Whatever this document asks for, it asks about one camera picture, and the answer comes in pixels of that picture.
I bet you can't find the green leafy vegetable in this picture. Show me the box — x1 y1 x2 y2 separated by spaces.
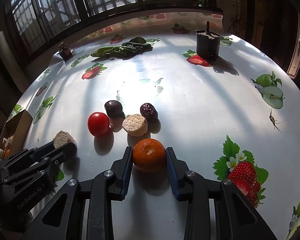
90 36 153 59

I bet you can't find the shallow cardboard tray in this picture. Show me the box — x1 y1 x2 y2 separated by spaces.
0 110 33 161

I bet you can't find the beige chunk tray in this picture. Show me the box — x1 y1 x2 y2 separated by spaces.
0 149 5 159
2 138 11 147

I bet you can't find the orange tangerine from table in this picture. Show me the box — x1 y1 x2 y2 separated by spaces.
133 138 166 173

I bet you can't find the dark purple plum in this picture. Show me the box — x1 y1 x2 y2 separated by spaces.
104 100 124 118

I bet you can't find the beige wedge chunk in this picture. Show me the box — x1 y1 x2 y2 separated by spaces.
53 130 76 149

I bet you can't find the red cherry tomato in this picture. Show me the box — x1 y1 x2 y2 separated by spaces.
87 112 110 137

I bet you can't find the black plant pot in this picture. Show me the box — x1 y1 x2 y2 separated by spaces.
196 21 221 60

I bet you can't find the beige chunk tray front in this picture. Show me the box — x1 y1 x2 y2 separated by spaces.
0 149 5 159

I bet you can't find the beige chunk tray middle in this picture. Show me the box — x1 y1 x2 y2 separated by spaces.
2 138 11 147

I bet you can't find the round beige cake piece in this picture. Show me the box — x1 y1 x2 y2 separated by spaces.
122 114 148 137

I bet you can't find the orange tangerine near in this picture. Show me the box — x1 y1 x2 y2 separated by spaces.
5 149 10 159

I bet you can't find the dark barred window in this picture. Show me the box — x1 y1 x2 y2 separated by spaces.
4 0 217 55

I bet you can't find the dark red date table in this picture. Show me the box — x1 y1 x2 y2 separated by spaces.
140 103 158 122

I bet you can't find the small dark jar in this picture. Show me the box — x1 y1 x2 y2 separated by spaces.
58 42 74 61

